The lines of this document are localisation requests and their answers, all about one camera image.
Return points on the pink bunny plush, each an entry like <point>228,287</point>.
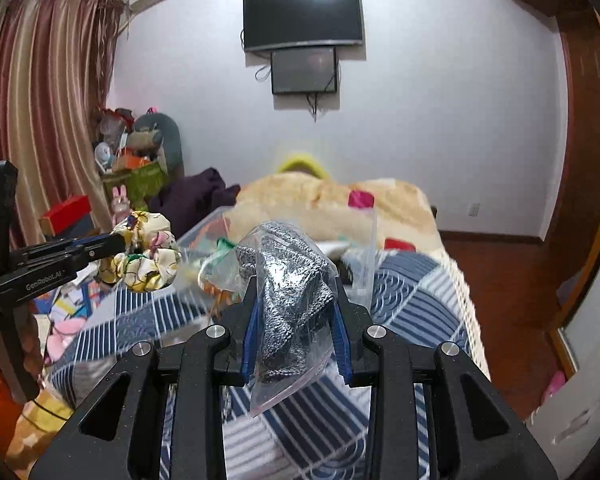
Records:
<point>121,205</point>

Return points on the small black wall monitor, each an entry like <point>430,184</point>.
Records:
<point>304,70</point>

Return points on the blue striped patchwork quilt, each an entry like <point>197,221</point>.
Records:
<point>415,300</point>

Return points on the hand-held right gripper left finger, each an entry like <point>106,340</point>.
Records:
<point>250,332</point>

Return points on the pink object on floor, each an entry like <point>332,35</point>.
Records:
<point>554,387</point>

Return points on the wall socket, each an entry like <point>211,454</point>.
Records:
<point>473,209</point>

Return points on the beige fleece blanket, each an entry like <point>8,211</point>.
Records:
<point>300,200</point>

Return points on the black wall television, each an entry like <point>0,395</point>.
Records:
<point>302,17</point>

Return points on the grey knitted cloth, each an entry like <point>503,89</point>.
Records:
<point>285,300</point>

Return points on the red small object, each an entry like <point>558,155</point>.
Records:
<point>399,244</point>

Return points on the magenta small object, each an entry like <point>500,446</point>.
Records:
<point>361,199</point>

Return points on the striped brown curtain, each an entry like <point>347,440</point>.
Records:
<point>40,110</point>

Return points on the white cabinet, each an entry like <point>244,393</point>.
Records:
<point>585,385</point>

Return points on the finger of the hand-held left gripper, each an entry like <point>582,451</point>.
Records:
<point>105,250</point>
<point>55,248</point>

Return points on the pile of toys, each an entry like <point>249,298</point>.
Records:
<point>111,135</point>

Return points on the grey green plush toy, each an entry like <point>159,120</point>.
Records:
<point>157,135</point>

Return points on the floral yellow scrunchie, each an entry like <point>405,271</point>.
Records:
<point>152,260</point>

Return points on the clear plastic storage box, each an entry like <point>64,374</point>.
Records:
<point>200,230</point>

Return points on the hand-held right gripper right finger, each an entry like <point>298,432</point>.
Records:
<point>341,345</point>

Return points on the green bag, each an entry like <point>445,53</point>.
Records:
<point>140,182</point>

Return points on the dark purple cloth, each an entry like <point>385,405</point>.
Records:
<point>192,197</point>

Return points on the red box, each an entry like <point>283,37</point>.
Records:
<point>67,215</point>

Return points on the cartoon printed sheet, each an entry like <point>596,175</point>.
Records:
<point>62,322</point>

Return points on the yellow fuzzy object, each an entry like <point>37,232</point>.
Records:
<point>300,164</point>

